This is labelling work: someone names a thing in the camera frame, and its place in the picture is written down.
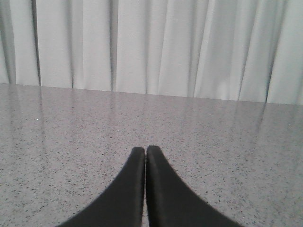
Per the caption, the white pleated curtain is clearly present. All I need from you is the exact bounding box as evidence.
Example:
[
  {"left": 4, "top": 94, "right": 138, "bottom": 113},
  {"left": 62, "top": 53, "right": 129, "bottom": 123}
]
[{"left": 0, "top": 0, "right": 303, "bottom": 105}]

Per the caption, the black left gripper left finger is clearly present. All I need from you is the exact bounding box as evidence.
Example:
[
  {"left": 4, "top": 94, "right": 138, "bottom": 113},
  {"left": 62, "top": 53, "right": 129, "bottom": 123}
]
[{"left": 60, "top": 147, "right": 145, "bottom": 227}]

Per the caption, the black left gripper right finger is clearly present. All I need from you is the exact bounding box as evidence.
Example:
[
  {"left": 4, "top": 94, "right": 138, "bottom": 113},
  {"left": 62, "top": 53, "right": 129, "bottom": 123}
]
[{"left": 146, "top": 146, "right": 239, "bottom": 227}]

